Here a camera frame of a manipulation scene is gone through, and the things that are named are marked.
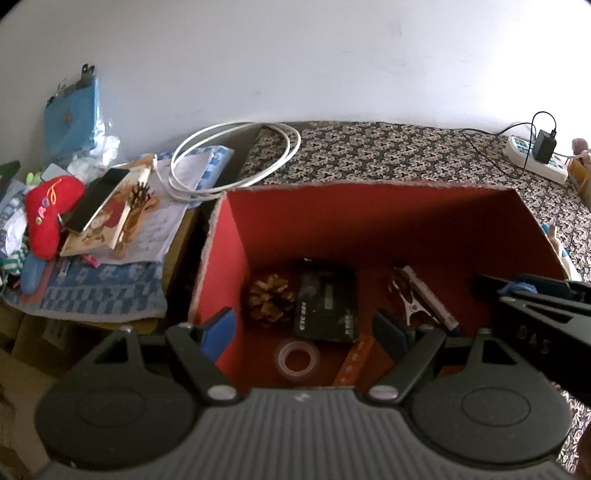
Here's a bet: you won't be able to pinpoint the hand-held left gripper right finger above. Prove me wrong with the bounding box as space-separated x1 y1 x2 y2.
365 308 528 403

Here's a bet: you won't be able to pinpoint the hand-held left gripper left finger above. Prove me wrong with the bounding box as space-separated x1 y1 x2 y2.
76 307 246 408

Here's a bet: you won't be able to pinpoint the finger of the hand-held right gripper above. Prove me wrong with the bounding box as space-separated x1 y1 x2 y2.
494 295 591 403
470 273 591 306

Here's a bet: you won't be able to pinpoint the metal spring clip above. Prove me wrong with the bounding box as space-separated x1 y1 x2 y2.
389 271 440 329

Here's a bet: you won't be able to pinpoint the orange tube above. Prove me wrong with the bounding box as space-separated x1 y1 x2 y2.
331 336 376 388

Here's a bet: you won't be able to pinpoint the large brown pine cone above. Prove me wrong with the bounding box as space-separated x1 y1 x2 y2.
244 272 297 328

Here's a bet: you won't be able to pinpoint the clear tape roll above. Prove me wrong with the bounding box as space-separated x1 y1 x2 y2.
274 338 322 382

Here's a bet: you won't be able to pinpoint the black electronic device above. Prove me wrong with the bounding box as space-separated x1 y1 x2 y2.
292 260 360 343

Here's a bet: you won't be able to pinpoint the red cardboard box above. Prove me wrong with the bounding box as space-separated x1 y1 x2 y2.
188 181 570 403

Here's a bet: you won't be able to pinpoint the clear plastic case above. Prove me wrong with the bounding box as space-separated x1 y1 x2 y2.
542 222 583 280

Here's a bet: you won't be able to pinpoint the wooden box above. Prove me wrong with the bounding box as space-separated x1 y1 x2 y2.
567 157 591 206

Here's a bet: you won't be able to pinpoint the white printed papers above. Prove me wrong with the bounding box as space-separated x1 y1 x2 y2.
99 144 235 266

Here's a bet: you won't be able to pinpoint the white power strip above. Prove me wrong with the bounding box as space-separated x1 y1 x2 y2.
505 134 570 186

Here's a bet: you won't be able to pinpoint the black charger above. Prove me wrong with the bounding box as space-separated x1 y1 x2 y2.
532 129 558 164

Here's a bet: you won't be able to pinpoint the illustrated picture book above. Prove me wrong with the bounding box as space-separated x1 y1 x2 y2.
59 167 154 258

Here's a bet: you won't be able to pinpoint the small pine cone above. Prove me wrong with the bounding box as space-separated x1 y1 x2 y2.
126 181 152 209

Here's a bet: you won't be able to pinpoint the floral patterned tablecloth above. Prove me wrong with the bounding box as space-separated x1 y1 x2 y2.
238 121 591 476

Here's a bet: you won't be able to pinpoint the smartphone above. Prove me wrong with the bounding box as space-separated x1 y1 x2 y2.
66 167 131 233

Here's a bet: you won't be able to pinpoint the red plush toy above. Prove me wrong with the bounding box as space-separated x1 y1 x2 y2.
24 174 87 258

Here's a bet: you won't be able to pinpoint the blue pouch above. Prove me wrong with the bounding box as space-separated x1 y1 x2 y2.
43 64 101 163

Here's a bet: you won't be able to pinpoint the black charger cable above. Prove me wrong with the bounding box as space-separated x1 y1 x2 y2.
461 110 559 178

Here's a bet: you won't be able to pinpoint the white coiled cable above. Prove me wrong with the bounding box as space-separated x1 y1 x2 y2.
154 121 304 202

